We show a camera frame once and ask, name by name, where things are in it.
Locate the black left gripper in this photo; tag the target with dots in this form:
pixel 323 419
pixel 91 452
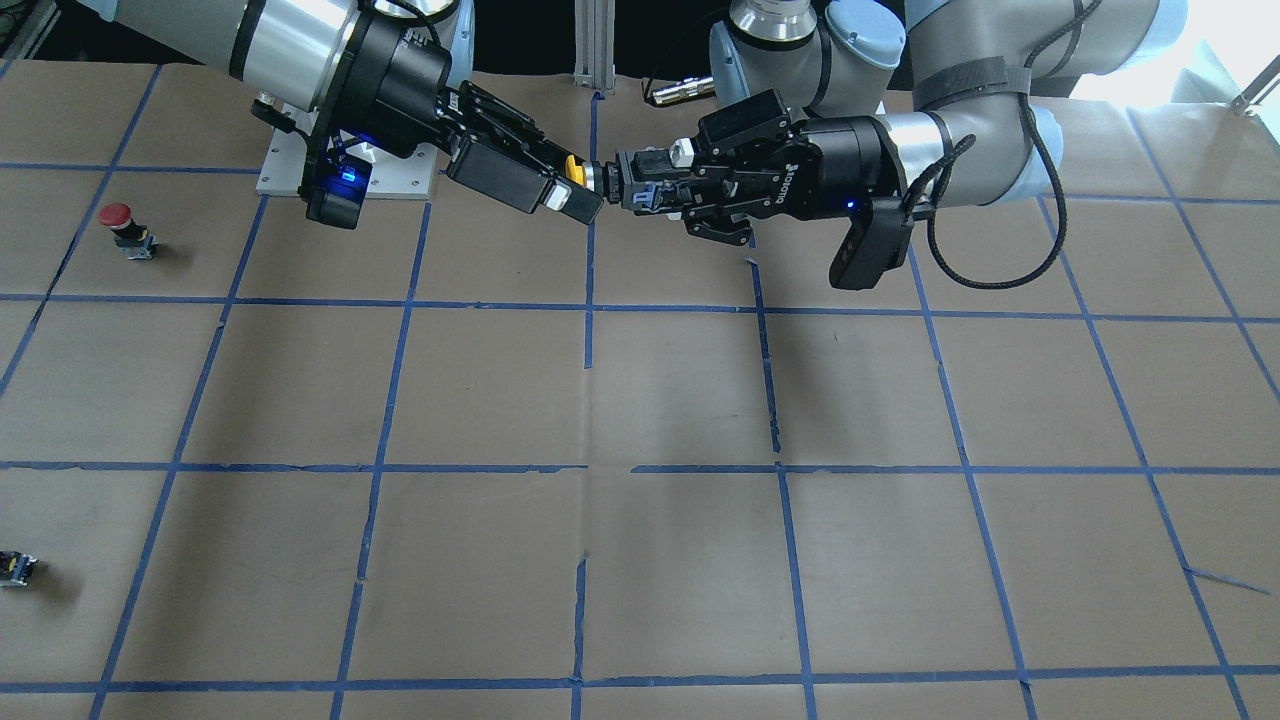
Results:
pixel 835 165

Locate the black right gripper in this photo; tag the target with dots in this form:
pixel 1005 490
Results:
pixel 400 85

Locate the yellow push button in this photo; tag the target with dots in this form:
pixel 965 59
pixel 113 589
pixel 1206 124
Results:
pixel 609 179

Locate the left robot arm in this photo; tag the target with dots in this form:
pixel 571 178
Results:
pixel 825 112

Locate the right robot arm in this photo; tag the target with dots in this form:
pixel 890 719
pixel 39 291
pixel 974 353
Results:
pixel 287 49

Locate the red push button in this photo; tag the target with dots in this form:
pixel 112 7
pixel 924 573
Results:
pixel 134 240

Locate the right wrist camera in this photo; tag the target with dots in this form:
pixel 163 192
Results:
pixel 336 190

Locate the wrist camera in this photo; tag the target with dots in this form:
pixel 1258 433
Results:
pixel 876 243
pixel 336 190

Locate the aluminium frame post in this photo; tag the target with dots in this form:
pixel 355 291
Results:
pixel 594 23

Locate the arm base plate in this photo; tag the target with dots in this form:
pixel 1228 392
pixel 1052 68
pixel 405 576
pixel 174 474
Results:
pixel 283 168

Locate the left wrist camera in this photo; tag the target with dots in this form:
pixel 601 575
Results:
pixel 876 243

